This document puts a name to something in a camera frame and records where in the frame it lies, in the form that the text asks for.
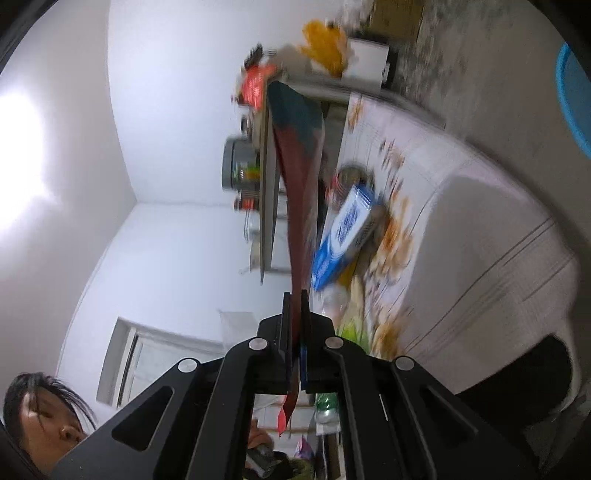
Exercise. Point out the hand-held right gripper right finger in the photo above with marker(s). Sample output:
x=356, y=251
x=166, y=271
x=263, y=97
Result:
x=304, y=360

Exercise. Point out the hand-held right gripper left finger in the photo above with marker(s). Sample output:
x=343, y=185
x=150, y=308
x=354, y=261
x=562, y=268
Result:
x=277, y=350

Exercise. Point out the blue white toothpaste box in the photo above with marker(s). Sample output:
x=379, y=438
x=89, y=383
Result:
x=341, y=235

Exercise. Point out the red teal snack wrapper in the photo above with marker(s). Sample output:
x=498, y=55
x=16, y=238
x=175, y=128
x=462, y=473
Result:
x=295, y=184

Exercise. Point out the person's left hand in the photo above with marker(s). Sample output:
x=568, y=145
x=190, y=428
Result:
x=257, y=436

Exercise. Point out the green plastic bottle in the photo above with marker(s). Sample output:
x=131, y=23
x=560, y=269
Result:
x=325, y=408

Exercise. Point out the red drink can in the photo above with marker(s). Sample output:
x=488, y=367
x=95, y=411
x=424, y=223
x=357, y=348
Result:
x=352, y=177

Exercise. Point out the grey metal pot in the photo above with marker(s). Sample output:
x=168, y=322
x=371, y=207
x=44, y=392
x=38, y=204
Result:
x=238, y=161

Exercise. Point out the person's head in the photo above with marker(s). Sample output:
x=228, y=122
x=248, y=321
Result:
x=46, y=415

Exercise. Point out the floral tablecloth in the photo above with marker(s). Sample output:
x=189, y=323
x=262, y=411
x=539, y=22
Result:
x=485, y=221

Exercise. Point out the red plastic bag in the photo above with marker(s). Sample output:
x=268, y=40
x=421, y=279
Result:
x=256, y=85

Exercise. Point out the yellow plastic bag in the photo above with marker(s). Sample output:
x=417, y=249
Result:
x=323, y=46

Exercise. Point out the cardboard box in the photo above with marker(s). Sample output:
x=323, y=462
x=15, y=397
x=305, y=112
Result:
x=397, y=18

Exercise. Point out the blue plastic basin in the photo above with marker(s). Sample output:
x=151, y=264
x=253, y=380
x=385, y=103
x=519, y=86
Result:
x=575, y=101

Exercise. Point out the white window frame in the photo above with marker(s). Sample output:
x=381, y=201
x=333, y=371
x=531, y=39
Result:
x=152, y=355

